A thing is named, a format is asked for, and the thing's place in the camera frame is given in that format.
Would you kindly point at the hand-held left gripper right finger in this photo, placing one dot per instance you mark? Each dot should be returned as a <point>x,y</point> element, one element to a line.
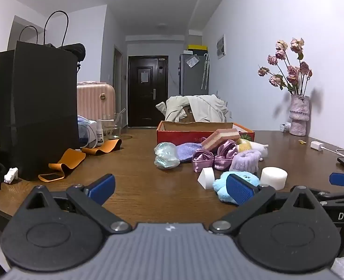
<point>239,188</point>

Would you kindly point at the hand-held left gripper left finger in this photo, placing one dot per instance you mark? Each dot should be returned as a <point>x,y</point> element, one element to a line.
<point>102,188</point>

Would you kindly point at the blue plush toy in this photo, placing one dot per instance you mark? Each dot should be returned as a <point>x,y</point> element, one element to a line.
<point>220,188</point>

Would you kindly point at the lavender fuzzy wristband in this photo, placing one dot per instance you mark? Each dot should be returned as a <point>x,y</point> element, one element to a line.
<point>244,162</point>

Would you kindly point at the white triangular sponge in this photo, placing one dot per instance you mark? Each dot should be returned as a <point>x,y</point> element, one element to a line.
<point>205,179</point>

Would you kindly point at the white cylinder sponge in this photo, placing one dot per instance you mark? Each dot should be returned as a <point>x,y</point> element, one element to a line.
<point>274,178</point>

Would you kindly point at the purple satin bow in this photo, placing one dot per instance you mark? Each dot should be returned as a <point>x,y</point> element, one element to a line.
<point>227,153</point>
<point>202,162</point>

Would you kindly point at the yellow plush toy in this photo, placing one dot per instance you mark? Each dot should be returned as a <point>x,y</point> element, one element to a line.
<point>243,145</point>

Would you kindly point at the white plush toy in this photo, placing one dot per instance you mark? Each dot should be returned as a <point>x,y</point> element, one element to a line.
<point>259,148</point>

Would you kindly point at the layered pink sponge block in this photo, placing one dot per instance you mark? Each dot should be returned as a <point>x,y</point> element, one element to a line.
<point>218,138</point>

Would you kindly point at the lavender knitted cloth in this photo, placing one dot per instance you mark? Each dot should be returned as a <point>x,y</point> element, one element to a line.
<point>188,151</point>

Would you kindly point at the translucent pale green squishy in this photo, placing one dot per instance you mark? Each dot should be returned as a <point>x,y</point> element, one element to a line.
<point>166,156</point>

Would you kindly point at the red cardboard shoebox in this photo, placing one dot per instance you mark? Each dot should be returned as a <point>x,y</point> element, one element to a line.
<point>174,135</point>

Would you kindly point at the orange leather strip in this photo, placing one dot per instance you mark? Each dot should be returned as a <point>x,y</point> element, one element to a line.
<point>104,147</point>
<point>69,160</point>

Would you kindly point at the white charger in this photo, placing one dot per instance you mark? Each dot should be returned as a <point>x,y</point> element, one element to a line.
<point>316,145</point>

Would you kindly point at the white spray bottle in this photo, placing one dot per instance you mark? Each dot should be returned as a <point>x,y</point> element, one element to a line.
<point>99,135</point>

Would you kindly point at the blue white plastic bag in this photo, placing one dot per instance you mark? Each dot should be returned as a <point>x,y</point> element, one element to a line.
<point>86,131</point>

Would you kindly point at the clear glass cup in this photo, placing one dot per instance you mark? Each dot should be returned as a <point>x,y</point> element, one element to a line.
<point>112,128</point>

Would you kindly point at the mottled pink vase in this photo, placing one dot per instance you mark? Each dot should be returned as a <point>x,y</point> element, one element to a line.
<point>299,113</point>

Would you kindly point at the brown cardboard box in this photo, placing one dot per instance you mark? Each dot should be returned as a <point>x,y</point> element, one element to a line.
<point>188,115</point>

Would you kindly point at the pink suitcase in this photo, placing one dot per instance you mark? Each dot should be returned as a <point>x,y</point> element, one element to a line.
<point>94,99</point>

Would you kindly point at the beige coat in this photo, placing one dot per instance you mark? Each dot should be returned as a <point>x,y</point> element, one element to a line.
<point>204,105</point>

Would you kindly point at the small white figurine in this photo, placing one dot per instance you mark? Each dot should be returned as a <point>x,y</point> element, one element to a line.
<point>11,175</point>

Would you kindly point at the grey interior door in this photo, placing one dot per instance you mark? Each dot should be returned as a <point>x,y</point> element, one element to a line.
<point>118,87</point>

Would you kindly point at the black paper bag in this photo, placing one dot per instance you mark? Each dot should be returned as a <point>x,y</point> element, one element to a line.
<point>37,108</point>

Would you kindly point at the dark entrance door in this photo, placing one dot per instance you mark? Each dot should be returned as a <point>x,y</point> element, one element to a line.
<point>147,93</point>

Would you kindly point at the white paper notice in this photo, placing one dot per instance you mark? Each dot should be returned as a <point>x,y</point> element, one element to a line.
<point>144,77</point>

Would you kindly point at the grey refrigerator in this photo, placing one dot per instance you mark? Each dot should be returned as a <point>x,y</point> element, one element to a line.
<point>193,77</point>

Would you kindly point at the white umbrella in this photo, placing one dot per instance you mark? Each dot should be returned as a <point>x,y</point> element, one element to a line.
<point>205,71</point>

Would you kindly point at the dried pink roses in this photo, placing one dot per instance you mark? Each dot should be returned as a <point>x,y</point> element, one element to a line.
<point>291,70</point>

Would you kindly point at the clear plastic pouch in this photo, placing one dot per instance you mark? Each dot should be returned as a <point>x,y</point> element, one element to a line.
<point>192,61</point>

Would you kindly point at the black cloth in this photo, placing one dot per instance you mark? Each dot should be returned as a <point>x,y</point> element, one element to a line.
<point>72,51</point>

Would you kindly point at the yellow box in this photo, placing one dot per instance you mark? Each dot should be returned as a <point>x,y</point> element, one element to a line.
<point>197,47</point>

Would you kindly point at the wall electrical panel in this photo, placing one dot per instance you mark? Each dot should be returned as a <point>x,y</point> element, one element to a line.
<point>221,47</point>

